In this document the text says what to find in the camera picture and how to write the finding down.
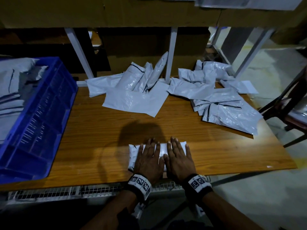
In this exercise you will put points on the white mailer bag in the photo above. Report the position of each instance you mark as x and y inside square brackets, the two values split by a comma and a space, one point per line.
[132, 153]

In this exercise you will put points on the white printed paper sheet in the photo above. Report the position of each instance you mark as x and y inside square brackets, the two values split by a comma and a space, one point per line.
[249, 2]

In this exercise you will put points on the brown wooden chair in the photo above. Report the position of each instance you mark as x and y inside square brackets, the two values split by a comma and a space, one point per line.
[288, 105]

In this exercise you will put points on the wooden table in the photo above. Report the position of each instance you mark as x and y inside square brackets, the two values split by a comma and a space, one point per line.
[240, 146]

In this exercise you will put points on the left marker wristband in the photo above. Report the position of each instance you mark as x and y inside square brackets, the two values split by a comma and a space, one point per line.
[139, 186]

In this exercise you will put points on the person's left forearm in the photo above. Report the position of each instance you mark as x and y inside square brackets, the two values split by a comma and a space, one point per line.
[110, 215]

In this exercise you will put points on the blue plastic crate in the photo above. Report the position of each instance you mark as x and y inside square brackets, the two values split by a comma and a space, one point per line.
[48, 131]

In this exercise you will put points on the white metal shelf leg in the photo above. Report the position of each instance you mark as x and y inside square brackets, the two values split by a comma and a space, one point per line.
[79, 54]
[254, 52]
[171, 55]

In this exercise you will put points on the person's right hand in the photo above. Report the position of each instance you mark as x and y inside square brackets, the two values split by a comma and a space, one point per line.
[180, 163]

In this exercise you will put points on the person's left hand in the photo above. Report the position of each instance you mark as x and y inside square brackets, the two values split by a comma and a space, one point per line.
[148, 163]

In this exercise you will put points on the pile of grey mailer bags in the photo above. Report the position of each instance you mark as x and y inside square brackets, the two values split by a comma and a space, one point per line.
[134, 98]

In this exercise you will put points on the packed white bags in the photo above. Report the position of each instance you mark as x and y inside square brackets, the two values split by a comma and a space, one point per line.
[14, 93]

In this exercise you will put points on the person's right forearm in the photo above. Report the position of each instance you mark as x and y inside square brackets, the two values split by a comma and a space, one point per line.
[230, 213]

